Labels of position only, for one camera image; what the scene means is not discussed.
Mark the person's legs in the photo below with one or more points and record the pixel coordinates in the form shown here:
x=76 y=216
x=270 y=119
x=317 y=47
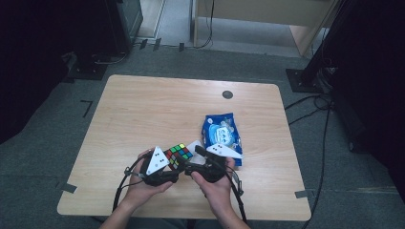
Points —
x=172 y=224

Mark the black curtain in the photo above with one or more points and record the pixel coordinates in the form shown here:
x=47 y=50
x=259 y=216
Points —
x=375 y=79
x=38 y=63

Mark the black stand with square base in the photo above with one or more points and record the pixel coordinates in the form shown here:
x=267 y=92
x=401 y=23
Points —
x=301 y=81

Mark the black flat stand base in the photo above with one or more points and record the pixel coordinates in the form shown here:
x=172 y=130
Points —
x=87 y=71

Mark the multicoloured puzzle cube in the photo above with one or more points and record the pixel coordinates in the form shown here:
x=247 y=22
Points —
x=179 y=154

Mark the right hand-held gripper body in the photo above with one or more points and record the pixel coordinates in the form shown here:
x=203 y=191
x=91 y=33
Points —
x=215 y=170

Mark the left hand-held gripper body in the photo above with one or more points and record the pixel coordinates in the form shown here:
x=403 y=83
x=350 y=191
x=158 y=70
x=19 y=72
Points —
x=156 y=176

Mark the white wet wipe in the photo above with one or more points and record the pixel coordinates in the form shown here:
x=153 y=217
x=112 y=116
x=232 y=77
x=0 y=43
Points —
x=190 y=149

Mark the grey tape strip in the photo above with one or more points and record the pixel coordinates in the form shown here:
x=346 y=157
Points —
x=68 y=188
x=304 y=193

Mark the black cabinet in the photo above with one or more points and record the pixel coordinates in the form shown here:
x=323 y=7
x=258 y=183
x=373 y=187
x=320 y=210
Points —
x=122 y=25

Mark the black floor tape strip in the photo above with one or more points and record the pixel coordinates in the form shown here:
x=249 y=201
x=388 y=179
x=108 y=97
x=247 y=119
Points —
x=143 y=44
x=157 y=44
x=181 y=47

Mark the black angled floor tape mark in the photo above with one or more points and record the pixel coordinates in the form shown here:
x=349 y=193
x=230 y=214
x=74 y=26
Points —
x=86 y=106

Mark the person's left hand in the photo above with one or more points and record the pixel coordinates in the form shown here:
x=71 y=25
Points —
x=141 y=192

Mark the blue wet wipes pack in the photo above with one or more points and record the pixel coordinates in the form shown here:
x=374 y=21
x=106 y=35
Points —
x=223 y=127

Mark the light wooden desk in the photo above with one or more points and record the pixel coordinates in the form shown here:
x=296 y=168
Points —
x=254 y=11

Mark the person's right hand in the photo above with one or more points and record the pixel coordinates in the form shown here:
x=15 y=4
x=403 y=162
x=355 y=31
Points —
x=218 y=194

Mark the black round table grommet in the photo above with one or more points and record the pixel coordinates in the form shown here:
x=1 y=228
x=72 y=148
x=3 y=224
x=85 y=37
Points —
x=227 y=94

